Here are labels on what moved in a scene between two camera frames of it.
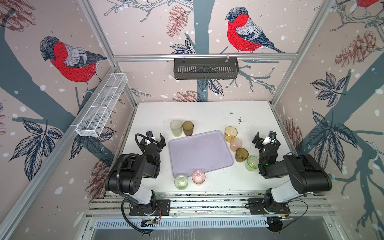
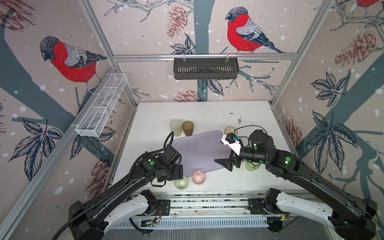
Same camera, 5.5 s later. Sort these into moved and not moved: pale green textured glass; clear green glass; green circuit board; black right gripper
Moved: black right gripper
Not moved: green circuit board; clear green glass; pale green textured glass
